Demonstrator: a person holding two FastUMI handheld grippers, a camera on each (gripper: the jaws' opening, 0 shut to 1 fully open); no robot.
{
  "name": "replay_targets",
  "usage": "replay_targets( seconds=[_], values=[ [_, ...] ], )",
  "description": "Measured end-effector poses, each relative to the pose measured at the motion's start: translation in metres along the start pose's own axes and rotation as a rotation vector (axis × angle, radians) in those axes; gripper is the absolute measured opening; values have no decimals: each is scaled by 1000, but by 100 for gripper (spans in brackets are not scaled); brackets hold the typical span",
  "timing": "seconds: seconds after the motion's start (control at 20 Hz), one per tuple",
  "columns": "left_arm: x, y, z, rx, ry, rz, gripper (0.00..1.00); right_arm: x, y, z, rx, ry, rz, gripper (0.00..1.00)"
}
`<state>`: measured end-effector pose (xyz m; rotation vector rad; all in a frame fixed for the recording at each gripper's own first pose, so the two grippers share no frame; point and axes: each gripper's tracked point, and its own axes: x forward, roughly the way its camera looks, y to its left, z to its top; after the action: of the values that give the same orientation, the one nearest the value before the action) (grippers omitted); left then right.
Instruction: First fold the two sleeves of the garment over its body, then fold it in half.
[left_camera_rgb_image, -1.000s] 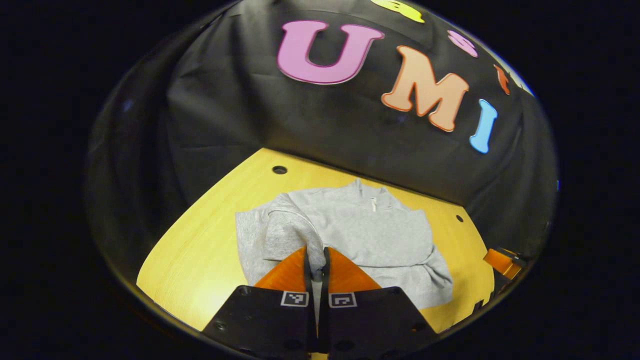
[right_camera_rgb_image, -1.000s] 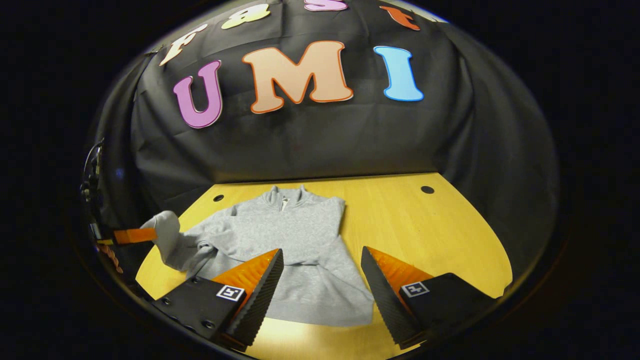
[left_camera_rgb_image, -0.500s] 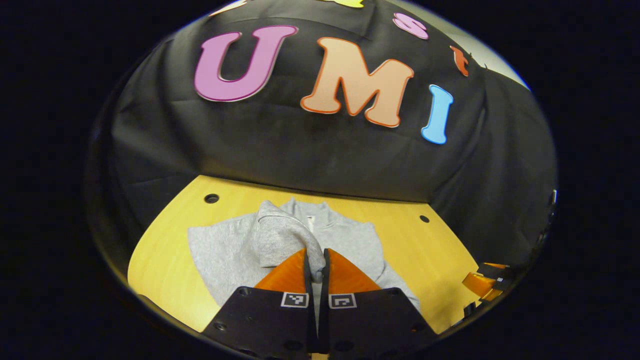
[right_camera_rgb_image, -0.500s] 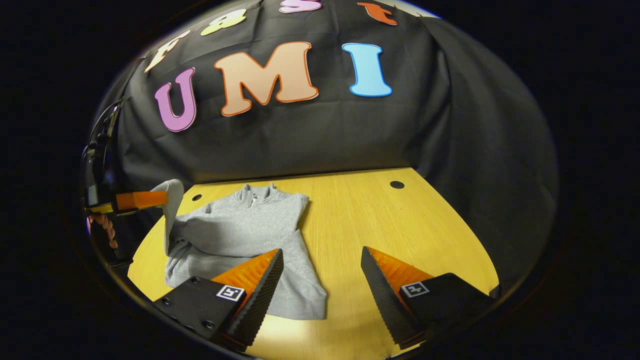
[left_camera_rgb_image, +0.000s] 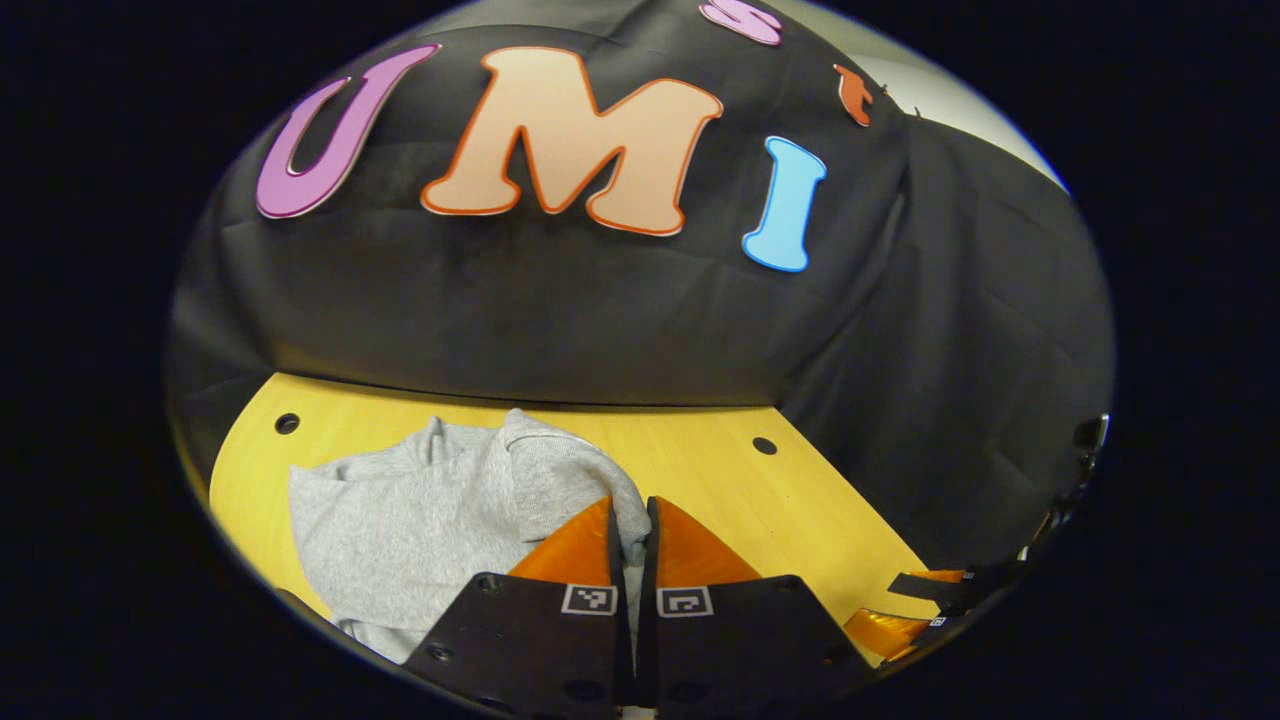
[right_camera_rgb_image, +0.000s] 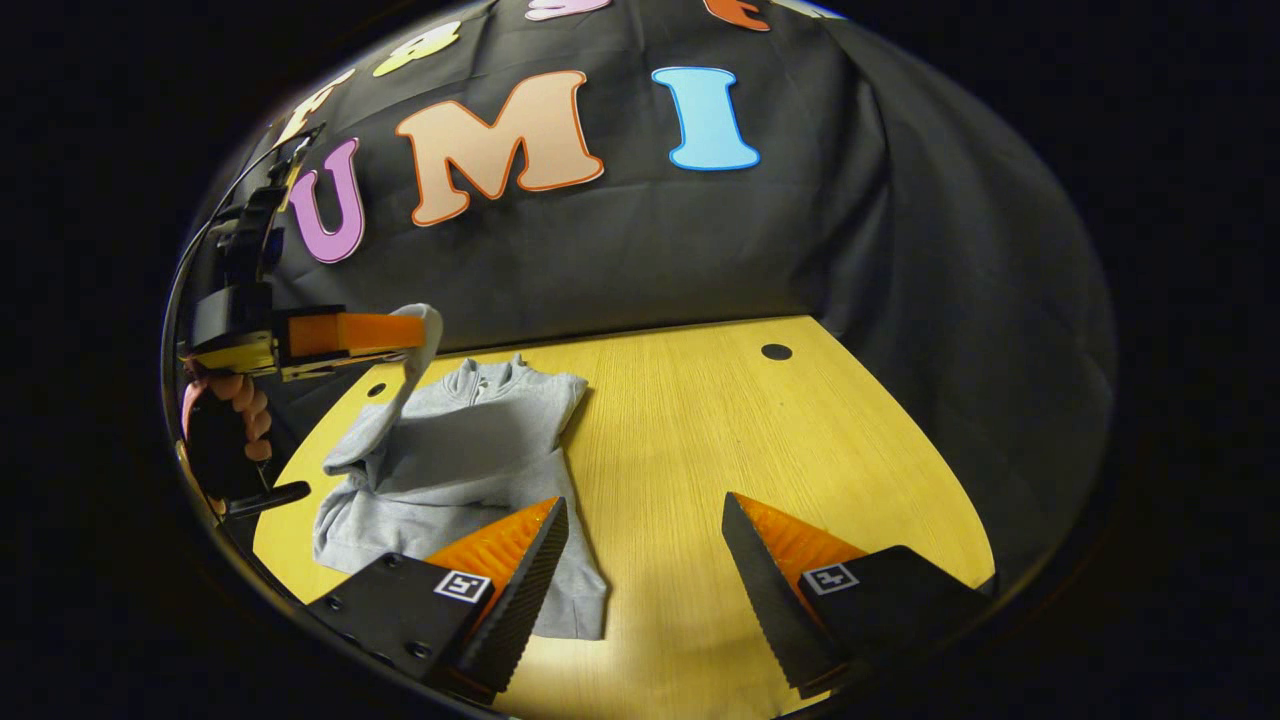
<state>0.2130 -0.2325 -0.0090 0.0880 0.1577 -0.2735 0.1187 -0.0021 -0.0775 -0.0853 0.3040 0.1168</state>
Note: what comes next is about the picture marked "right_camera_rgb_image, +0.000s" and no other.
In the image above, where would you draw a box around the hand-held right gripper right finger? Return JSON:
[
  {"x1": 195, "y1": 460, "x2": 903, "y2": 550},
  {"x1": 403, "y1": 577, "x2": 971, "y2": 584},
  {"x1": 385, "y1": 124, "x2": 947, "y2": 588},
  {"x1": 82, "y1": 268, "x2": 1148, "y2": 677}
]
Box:
[{"x1": 721, "y1": 491, "x2": 996, "y2": 700}]

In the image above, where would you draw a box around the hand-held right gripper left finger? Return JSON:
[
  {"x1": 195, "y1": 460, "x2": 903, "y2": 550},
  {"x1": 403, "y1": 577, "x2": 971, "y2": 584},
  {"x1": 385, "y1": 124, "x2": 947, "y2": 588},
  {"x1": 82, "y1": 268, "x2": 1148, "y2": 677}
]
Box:
[{"x1": 307, "y1": 496, "x2": 571, "y2": 707}]

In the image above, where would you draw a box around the grey zip-neck sweatshirt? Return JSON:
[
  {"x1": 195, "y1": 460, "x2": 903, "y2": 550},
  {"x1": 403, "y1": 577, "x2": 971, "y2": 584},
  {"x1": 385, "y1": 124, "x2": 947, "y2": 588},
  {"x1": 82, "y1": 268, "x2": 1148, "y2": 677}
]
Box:
[{"x1": 312, "y1": 302, "x2": 610, "y2": 642}]

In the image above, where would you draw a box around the black backdrop cloth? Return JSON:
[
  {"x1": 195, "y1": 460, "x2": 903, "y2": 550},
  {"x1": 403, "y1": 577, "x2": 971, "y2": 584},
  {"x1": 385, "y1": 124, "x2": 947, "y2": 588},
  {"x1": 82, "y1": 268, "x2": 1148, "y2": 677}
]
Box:
[{"x1": 163, "y1": 0, "x2": 1118, "y2": 586}]

